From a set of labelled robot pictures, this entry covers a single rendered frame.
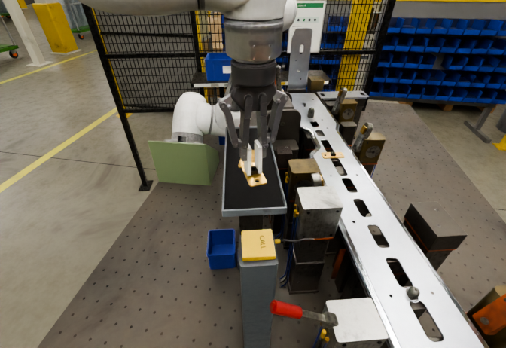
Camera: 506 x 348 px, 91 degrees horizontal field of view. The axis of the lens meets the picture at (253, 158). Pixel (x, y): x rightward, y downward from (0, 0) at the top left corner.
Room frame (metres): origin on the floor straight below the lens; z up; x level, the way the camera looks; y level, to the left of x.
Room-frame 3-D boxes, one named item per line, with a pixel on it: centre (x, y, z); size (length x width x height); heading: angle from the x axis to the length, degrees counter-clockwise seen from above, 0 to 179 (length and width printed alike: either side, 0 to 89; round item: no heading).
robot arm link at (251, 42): (0.43, 0.00, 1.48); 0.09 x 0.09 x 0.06
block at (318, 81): (1.55, -0.39, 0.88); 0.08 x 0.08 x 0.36; 4
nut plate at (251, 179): (0.43, 0.00, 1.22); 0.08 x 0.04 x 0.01; 17
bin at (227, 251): (0.56, 0.11, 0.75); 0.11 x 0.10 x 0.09; 4
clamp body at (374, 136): (0.87, -0.50, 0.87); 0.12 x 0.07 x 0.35; 94
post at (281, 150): (0.69, -0.10, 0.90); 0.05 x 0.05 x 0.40; 4
